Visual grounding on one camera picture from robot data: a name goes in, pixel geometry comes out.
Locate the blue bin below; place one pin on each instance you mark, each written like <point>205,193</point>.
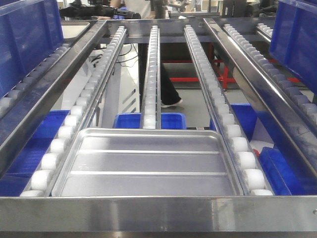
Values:
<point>287,174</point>
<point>168,120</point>
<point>21,170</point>

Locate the centre white roller track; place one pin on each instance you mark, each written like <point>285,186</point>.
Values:
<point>150,101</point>

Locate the right white roller track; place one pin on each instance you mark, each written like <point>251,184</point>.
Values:
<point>247,170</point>

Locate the white tray far left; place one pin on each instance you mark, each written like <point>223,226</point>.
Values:
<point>72,30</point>

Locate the blue bin below left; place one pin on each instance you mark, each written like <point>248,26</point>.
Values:
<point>21,170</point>

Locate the white roller track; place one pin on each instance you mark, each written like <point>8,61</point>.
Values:
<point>52,148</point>
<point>247,170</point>
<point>150,101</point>

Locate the person in black trousers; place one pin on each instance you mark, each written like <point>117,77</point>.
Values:
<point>169,95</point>

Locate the steel divider rail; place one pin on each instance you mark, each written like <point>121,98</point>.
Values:
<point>19,124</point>
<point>288,125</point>

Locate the far right roller track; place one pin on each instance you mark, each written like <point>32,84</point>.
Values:
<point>301,100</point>

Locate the blue bin below centre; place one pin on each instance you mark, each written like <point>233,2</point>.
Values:
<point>168,120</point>

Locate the left steel divider rail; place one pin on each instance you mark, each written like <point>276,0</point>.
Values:
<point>19,124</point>

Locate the right steel divider rail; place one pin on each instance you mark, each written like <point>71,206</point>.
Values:
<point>288,125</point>

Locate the blue bin below right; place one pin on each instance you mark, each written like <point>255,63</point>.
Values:
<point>287,174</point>

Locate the blue bin upper left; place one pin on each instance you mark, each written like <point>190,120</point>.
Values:
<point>30,30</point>

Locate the far left roller track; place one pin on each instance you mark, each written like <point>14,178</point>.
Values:
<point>18,90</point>

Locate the front steel shelf rail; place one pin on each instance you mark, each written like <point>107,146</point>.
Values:
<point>159,214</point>

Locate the red metal floor frame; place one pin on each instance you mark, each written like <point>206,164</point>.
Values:
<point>177,61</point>

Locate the blue bin upper right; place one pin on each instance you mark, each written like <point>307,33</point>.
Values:
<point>294,39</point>

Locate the small silver ribbed tray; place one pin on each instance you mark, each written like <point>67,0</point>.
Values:
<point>139,162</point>

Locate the left white roller track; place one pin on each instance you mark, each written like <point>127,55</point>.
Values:
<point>52,148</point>

